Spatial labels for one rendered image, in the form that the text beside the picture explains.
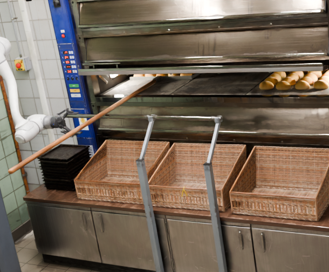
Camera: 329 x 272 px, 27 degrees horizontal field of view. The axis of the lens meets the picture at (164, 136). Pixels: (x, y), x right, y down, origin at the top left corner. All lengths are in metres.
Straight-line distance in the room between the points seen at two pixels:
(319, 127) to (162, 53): 1.17
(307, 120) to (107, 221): 1.53
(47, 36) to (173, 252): 1.87
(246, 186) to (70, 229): 1.36
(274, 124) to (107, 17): 1.39
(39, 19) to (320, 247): 2.63
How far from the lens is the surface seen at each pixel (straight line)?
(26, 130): 4.53
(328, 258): 4.12
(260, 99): 4.45
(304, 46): 4.23
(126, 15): 4.73
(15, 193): 5.80
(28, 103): 5.52
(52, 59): 5.22
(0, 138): 5.64
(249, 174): 4.46
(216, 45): 4.46
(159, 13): 4.59
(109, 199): 4.71
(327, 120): 4.35
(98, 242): 4.89
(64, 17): 5.01
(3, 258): 5.06
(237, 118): 4.57
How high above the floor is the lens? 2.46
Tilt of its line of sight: 19 degrees down
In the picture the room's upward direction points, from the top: 9 degrees counter-clockwise
